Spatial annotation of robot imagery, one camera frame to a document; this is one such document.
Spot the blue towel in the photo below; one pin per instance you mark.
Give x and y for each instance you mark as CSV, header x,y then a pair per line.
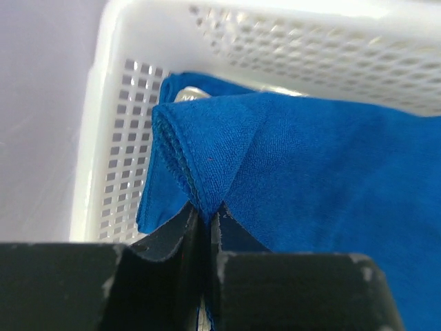
x,y
308,175
213,86

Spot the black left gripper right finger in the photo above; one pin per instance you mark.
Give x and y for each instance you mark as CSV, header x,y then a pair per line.
x,y
255,289

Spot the left white plastic basket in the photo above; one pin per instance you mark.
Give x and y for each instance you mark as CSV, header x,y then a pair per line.
x,y
379,52

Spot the blue folded towel in basket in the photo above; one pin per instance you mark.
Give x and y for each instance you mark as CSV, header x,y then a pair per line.
x,y
213,86

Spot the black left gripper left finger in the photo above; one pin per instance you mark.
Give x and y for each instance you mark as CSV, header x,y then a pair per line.
x,y
152,284

